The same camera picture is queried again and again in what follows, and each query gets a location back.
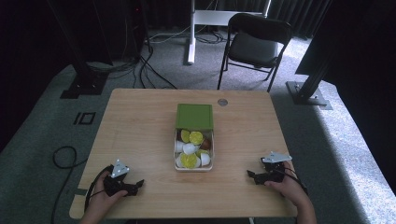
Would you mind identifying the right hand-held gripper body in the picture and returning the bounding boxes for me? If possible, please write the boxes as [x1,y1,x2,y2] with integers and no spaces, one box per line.
[259,151,293,185]

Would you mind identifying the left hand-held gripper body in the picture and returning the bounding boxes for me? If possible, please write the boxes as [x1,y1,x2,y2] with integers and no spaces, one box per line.
[103,159,138,198]

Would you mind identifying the person's left hand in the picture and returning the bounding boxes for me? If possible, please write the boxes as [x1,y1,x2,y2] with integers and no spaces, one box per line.
[89,178,129,217]

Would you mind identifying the person's right hand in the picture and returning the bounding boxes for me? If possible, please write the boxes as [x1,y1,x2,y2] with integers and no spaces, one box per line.
[264,161,305,207]

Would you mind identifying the white storage box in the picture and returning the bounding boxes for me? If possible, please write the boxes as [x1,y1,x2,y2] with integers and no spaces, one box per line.
[173,127,216,173]

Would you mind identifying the pile of coffee capsules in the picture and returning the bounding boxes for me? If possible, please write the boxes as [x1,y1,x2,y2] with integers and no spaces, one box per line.
[175,128,213,170]

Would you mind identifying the green box lid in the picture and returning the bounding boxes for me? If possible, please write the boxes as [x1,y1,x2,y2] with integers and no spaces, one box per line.
[175,103,215,131]

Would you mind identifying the black metal stand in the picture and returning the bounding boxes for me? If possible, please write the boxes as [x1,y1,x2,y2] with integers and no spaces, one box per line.
[285,0,333,111]
[46,0,110,100]

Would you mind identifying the black folding chair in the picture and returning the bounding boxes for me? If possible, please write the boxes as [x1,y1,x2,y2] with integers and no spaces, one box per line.
[217,12,294,93]

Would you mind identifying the dark curtain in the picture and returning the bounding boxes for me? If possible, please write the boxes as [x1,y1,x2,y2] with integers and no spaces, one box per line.
[267,0,332,40]

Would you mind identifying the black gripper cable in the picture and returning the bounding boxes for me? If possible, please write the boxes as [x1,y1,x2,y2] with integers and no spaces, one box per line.
[280,167,309,197]
[50,146,114,224]

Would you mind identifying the bundle of black floor cables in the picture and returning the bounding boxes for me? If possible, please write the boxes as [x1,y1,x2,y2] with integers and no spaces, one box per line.
[87,31,179,91]

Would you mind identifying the white floor cable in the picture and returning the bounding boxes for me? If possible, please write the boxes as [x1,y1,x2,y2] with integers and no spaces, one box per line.
[148,25,191,45]

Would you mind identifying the white desk frame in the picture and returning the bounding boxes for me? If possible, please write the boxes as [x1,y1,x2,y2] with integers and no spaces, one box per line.
[186,0,273,65]

